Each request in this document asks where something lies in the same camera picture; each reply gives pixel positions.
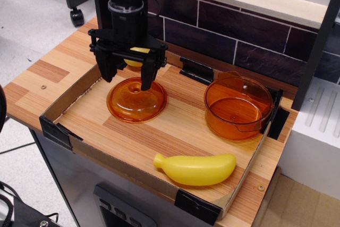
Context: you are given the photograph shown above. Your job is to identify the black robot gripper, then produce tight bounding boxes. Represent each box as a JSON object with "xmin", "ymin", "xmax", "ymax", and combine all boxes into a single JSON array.
[{"xmin": 88, "ymin": 13, "xmax": 168, "ymax": 91}]

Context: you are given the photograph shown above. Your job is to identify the orange transparent pot lid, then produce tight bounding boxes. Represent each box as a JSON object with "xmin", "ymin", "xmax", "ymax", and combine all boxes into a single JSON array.
[{"xmin": 106, "ymin": 78, "xmax": 168, "ymax": 123}]

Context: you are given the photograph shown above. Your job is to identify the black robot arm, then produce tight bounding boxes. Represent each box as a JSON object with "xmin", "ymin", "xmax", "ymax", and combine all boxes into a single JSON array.
[{"xmin": 88, "ymin": 0, "xmax": 168, "ymax": 91}]

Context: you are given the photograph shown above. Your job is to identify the orange transparent plastic pot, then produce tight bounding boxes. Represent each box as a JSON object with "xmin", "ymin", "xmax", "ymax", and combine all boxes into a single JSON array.
[{"xmin": 204, "ymin": 71, "xmax": 274, "ymax": 141}]

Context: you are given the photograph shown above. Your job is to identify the yellow toy potato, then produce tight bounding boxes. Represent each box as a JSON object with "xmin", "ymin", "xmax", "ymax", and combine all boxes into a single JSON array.
[{"xmin": 124, "ymin": 47, "xmax": 150, "ymax": 68}]

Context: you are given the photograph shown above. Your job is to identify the black office chair base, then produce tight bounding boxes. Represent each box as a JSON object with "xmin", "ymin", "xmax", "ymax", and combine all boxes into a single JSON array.
[{"xmin": 66, "ymin": 0, "xmax": 89, "ymax": 27}]

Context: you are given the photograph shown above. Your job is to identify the yellow toy banana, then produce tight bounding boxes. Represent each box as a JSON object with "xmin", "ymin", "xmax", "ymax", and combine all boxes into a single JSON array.
[{"xmin": 153, "ymin": 153, "xmax": 236, "ymax": 186}]

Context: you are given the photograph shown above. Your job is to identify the grey toy oven front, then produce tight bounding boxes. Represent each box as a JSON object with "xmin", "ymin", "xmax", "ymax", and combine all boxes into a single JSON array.
[{"xmin": 93, "ymin": 185, "xmax": 157, "ymax": 227}]

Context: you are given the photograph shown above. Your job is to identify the cardboard fence with black tape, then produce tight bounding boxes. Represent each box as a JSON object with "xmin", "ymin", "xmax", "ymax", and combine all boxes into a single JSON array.
[{"xmin": 39, "ymin": 34, "xmax": 290, "ymax": 226}]

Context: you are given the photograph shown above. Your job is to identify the white toy sink unit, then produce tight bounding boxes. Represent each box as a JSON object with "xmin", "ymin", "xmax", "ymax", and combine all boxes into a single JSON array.
[{"xmin": 278, "ymin": 78, "xmax": 339, "ymax": 198}]

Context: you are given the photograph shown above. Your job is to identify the black vertical post left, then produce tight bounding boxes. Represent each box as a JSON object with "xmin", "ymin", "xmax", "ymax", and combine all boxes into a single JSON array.
[{"xmin": 90, "ymin": 0, "xmax": 114, "ymax": 31}]

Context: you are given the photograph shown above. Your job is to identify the black cables lower left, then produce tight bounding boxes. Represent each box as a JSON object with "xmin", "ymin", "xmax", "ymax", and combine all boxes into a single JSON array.
[{"xmin": 0, "ymin": 180, "xmax": 59, "ymax": 227}]

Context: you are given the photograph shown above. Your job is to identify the dark grey post right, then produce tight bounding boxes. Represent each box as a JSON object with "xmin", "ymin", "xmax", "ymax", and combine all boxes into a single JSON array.
[{"xmin": 291, "ymin": 0, "xmax": 339, "ymax": 111}]

